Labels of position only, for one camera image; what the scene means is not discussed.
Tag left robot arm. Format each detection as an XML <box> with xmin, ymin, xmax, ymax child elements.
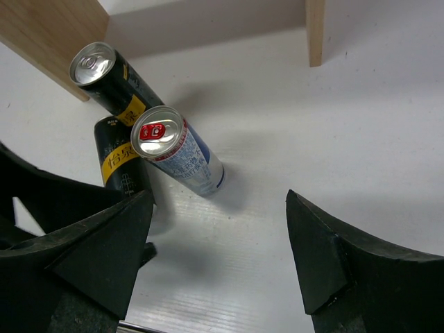
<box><xmin>1</xmin><ymin>146</ymin><xmax>157</xmax><ymax>275</ymax></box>

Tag silver light-blue energy can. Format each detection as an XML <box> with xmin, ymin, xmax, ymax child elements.
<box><xmin>130</xmin><ymin>105</ymin><xmax>225</xmax><ymax>196</ymax></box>

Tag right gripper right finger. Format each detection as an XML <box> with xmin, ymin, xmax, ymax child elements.
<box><xmin>286</xmin><ymin>191</ymin><xmax>443</xmax><ymax>332</ymax></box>

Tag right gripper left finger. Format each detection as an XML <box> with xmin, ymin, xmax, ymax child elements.
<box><xmin>1</xmin><ymin>191</ymin><xmax>153</xmax><ymax>332</ymax></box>

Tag black yellow can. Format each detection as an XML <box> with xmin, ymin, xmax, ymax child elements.
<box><xmin>69</xmin><ymin>42</ymin><xmax>164</xmax><ymax>127</ymax></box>
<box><xmin>94</xmin><ymin>116</ymin><xmax>155</xmax><ymax>207</ymax></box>

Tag wooden two-tier shelf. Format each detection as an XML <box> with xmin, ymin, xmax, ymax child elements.
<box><xmin>1</xmin><ymin>1</ymin><xmax>325</xmax><ymax>101</ymax></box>

